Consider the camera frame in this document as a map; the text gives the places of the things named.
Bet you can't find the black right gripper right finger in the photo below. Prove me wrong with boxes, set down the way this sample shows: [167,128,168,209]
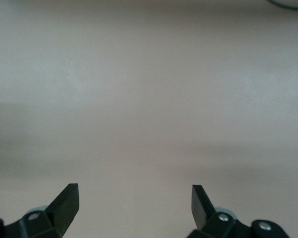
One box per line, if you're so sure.
[186,184,289,238]

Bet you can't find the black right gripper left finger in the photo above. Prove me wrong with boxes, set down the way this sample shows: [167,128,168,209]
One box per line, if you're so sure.
[0,183,80,238]

